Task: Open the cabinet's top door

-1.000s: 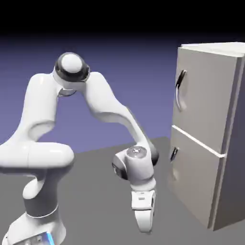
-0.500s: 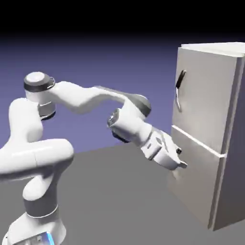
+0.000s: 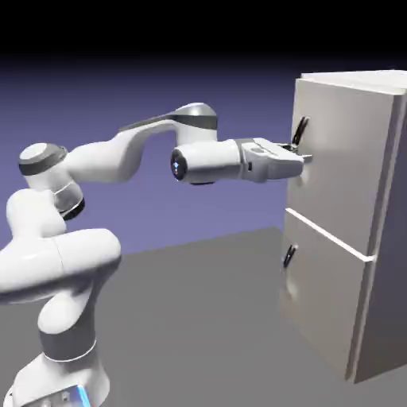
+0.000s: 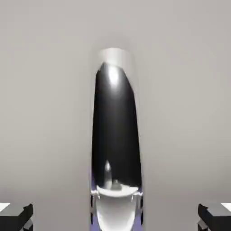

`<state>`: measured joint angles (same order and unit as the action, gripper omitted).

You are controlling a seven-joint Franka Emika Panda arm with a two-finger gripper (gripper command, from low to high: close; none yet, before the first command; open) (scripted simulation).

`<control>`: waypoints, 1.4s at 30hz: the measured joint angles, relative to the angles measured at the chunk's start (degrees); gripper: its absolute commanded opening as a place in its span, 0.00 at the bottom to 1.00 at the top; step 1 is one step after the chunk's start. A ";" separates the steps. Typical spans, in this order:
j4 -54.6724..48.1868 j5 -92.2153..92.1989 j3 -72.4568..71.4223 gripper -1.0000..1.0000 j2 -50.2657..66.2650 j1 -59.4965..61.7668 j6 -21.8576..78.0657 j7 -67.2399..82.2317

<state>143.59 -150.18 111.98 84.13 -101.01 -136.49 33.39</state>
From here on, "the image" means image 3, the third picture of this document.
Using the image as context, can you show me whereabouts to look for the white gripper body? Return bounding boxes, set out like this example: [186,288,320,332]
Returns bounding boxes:
[251,137,305,184]

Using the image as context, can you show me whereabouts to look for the large grey cabinet door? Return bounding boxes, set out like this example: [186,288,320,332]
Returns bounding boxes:
[285,78,400,258]

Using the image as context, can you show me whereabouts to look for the light grey cabinet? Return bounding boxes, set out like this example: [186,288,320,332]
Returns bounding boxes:
[278,68,407,385]

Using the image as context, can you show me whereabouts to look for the small grey cabinet door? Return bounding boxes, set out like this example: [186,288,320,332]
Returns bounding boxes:
[278,210,367,380]

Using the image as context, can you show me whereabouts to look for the long dark curved handle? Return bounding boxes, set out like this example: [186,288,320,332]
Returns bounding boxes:
[291,115,311,146]

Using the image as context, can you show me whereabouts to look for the short dark curved handle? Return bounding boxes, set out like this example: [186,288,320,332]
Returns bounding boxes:
[282,244,299,269]

